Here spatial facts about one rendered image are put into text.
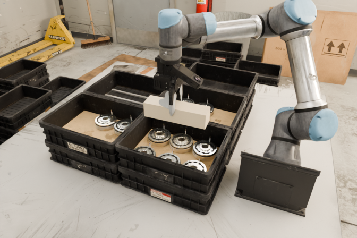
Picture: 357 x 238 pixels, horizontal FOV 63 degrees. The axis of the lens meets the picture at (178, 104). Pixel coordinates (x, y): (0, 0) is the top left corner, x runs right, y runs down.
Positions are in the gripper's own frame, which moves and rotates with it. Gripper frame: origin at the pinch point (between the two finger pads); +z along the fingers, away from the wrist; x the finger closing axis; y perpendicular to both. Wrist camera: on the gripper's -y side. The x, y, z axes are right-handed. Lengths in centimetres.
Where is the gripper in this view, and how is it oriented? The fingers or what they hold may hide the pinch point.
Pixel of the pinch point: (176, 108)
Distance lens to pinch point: 108.2
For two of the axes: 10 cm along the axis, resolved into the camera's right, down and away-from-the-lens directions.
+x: -3.5, 4.9, -8.0
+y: -9.4, -1.8, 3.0
